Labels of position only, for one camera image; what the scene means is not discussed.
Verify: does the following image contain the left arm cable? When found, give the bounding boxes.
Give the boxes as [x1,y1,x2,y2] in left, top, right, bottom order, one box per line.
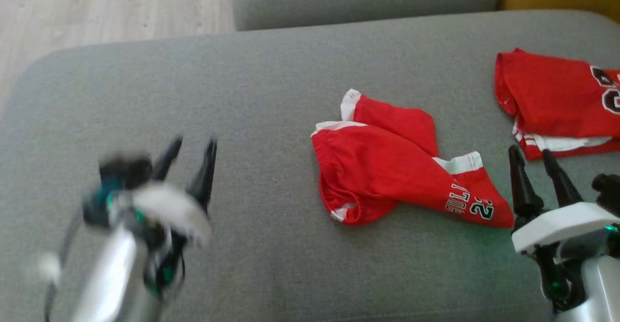
[45,182,122,322]

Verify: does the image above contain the grey sofa seat cushion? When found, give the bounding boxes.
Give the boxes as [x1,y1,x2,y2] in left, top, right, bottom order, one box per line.
[0,10,620,322]

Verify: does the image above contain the red jersey with white sleeves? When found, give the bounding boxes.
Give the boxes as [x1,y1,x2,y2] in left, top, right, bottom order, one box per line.
[494,47,620,161]

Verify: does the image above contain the red shorts with Bulls print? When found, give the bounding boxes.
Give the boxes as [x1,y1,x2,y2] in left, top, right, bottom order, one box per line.
[311,89,515,229]

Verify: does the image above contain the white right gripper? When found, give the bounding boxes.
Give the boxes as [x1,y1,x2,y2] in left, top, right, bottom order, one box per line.
[508,145,620,313]

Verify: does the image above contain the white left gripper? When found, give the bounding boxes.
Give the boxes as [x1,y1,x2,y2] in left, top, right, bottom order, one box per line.
[109,137,217,246]

